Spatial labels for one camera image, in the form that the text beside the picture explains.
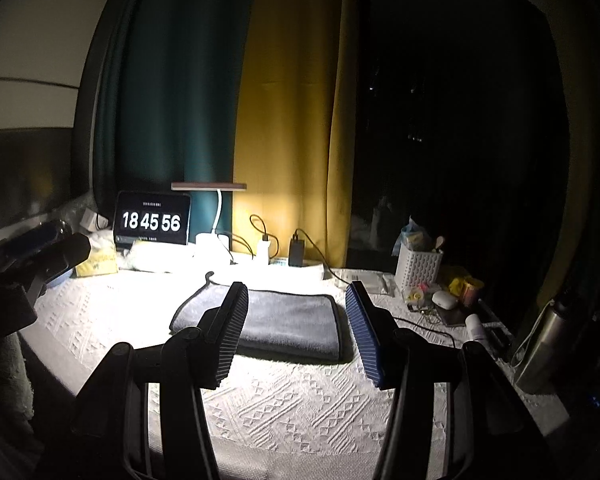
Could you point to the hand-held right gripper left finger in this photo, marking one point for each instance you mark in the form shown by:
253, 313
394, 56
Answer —
228, 342

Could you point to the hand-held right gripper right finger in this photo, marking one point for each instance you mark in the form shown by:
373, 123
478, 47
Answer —
364, 342

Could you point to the grey towel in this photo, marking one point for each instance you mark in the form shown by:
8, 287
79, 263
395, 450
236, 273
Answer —
290, 322

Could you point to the person's left forearm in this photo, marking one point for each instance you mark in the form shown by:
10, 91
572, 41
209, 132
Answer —
17, 380

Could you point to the yellow tissue pack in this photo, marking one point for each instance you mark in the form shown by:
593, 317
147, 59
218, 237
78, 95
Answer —
97, 262

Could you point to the white power adapter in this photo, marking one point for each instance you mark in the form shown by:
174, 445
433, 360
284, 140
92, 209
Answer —
91, 220

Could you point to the white plastic bag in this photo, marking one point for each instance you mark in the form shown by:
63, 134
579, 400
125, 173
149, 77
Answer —
152, 257

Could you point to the white earbuds case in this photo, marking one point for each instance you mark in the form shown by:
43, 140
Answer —
443, 298

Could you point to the white power strip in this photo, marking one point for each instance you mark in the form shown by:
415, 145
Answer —
307, 270

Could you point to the white perforated basket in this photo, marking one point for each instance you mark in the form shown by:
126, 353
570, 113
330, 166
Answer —
419, 267

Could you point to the tablet with clock display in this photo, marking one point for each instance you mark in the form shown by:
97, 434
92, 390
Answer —
151, 221

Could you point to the white charger plug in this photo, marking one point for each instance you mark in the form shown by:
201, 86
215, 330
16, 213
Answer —
264, 252

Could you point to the white textured tablecloth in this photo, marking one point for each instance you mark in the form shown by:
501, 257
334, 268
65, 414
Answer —
290, 420

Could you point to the small white bottle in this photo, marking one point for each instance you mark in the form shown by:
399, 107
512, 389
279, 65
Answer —
475, 327

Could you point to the black charger plug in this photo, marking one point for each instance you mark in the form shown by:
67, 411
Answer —
296, 251

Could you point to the yellow pink small cup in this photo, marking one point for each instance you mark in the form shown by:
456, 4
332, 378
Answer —
466, 290

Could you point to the white desk lamp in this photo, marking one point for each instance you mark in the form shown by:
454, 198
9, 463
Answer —
215, 210

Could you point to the steel water bottle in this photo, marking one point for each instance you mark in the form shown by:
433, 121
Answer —
542, 345

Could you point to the teal curtain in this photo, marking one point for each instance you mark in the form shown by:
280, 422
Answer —
175, 75

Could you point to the yellow curtain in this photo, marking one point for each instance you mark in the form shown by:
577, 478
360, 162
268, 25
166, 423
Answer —
292, 110

